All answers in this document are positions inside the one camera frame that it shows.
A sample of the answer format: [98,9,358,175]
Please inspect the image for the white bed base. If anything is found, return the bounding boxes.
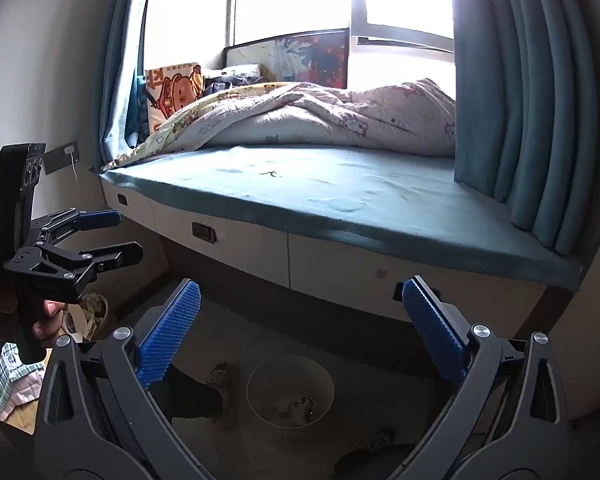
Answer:
[100,180,546,326]

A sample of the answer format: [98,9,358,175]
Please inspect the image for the narrow teal curtain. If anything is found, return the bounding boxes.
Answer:
[100,0,156,158]

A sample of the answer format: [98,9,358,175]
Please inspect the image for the person's left hand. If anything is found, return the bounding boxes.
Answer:
[30,300,67,349]

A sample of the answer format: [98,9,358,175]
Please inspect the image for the printed quilted blanket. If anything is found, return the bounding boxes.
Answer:
[102,78,457,171]

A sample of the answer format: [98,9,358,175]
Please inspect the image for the teal bed mattress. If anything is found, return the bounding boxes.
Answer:
[90,142,583,291]

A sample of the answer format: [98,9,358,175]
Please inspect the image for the wide teal curtain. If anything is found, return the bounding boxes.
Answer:
[452,0,600,256]

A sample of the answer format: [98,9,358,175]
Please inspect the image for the dark blue clothing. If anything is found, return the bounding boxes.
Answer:
[203,74,276,93]

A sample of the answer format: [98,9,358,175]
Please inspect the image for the beige patterned bag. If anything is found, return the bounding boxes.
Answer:
[62,292,112,343]

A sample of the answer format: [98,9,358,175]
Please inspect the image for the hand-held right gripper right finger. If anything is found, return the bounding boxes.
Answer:
[390,275,571,480]

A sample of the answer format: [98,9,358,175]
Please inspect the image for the white round waste bin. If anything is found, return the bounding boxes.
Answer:
[246,355,336,429]

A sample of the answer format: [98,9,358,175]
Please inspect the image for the person's dark trouser leg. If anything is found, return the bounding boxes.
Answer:
[335,442,416,480]
[167,365,226,421]

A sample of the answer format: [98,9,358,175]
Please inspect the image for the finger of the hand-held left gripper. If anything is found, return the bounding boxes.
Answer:
[32,241,145,271]
[37,207,123,242]

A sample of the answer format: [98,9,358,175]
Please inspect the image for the cartoon printed pillow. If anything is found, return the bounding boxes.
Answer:
[144,62,204,136]

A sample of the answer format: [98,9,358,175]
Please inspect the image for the grey white sneaker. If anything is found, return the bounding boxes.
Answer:
[360,427,396,453]
[207,361,238,431]

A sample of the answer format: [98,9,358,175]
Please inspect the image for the dark wall socket panel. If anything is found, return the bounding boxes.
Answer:
[42,142,81,171]

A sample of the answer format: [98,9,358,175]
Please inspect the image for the checkered cloth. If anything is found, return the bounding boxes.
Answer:
[0,342,48,421]

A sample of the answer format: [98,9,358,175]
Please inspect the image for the printed headboard panel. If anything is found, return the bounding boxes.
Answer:
[223,29,351,86]

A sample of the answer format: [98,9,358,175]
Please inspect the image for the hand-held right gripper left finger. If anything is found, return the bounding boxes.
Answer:
[34,279,216,480]

